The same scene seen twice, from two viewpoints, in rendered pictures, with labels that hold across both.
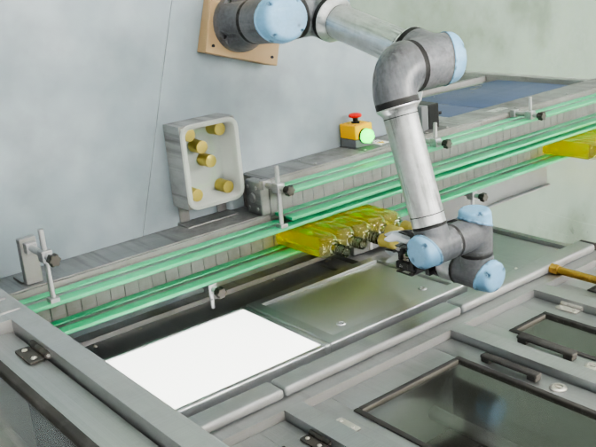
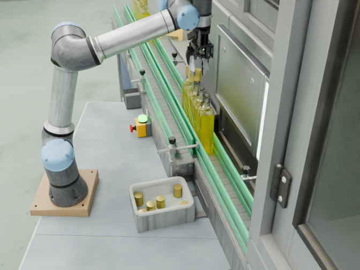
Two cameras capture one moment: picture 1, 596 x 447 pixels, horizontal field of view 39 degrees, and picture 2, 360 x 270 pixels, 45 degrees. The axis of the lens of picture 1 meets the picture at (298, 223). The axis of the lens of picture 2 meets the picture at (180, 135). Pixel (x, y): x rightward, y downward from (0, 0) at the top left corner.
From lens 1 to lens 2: 77 cm
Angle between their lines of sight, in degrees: 17
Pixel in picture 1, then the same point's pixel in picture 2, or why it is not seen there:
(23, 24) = not seen: outside the picture
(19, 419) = (341, 122)
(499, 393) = not seen: outside the picture
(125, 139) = (148, 254)
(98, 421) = (321, 24)
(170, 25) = (69, 233)
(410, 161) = (128, 33)
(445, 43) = (55, 31)
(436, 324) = (241, 23)
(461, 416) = not seen: outside the picture
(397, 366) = (270, 27)
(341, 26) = (59, 114)
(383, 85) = (80, 57)
